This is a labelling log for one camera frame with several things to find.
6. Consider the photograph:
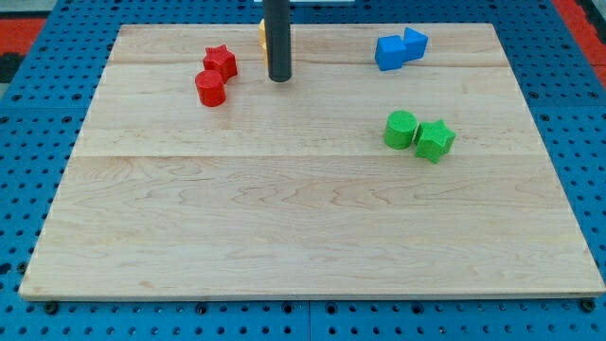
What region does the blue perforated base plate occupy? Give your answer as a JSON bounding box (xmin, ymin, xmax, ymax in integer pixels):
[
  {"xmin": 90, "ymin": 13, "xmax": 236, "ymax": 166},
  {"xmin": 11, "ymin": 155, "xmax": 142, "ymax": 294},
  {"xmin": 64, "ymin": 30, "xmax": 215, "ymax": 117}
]
[{"xmin": 1, "ymin": 0, "xmax": 605, "ymax": 340}]

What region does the green star block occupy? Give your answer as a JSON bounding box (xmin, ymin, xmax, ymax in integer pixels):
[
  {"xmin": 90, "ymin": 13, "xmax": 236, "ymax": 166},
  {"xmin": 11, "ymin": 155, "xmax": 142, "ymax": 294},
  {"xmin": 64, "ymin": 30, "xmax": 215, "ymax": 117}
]
[{"xmin": 414, "ymin": 119, "xmax": 456, "ymax": 163}]

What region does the red cylinder block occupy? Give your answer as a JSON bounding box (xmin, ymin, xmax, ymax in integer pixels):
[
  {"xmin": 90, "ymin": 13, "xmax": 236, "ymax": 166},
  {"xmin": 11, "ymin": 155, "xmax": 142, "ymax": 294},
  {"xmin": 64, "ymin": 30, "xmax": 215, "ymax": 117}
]
[{"xmin": 194, "ymin": 70, "xmax": 226, "ymax": 107}]

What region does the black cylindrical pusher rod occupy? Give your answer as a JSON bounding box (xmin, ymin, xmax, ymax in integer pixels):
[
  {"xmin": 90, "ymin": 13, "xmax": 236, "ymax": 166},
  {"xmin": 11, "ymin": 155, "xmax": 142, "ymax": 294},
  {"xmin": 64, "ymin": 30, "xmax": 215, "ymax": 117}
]
[{"xmin": 262, "ymin": 0, "xmax": 292, "ymax": 82}]

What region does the green cylinder block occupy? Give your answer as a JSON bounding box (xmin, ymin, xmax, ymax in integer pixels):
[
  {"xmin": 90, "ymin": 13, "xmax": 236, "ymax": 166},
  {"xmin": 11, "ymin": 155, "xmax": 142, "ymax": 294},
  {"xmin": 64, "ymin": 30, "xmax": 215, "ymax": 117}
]
[{"xmin": 383, "ymin": 110, "xmax": 418, "ymax": 150}]

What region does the yellow block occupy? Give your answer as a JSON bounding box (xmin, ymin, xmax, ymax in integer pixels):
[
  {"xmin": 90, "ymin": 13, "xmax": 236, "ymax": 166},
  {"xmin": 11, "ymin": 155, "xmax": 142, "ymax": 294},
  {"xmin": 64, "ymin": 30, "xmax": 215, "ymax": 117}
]
[{"xmin": 258, "ymin": 19, "xmax": 268, "ymax": 65}]

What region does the red star block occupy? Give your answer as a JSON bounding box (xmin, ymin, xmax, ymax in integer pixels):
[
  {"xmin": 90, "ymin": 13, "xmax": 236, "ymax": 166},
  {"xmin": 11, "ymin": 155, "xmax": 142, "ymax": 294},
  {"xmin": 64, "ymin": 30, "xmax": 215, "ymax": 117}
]
[{"xmin": 203, "ymin": 45, "xmax": 238, "ymax": 83}]

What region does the wooden board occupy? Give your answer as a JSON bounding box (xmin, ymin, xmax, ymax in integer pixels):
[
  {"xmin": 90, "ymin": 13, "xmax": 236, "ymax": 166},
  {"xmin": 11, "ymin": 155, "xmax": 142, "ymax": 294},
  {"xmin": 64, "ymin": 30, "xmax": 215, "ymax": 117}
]
[{"xmin": 20, "ymin": 24, "xmax": 605, "ymax": 301}]

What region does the blue triangular block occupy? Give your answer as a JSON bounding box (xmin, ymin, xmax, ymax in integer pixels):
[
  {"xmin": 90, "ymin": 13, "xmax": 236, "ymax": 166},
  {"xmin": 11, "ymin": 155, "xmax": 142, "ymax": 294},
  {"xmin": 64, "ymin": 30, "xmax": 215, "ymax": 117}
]
[{"xmin": 403, "ymin": 27, "xmax": 429, "ymax": 62}]

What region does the blue cube block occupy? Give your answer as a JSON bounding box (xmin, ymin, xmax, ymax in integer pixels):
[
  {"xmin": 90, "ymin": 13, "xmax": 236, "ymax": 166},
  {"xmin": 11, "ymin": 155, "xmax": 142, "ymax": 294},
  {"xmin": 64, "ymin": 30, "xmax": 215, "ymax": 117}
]
[{"xmin": 374, "ymin": 35, "xmax": 406, "ymax": 71}]

